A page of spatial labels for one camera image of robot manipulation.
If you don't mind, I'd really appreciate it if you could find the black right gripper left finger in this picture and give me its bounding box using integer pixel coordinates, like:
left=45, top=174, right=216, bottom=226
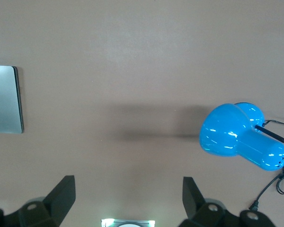
left=2, top=175, right=76, bottom=227

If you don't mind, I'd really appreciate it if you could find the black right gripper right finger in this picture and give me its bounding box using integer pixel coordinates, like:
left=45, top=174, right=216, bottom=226
left=181, top=176, right=275, bottom=227

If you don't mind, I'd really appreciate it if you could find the silver laptop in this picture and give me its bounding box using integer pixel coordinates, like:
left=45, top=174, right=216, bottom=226
left=0, top=65, right=25, bottom=134

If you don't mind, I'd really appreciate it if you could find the blue desk lamp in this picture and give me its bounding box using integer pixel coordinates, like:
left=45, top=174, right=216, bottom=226
left=198, top=102, right=284, bottom=171

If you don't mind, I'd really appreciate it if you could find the black lamp power cable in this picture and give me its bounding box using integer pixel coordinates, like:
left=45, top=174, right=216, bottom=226
left=249, top=119, right=284, bottom=211

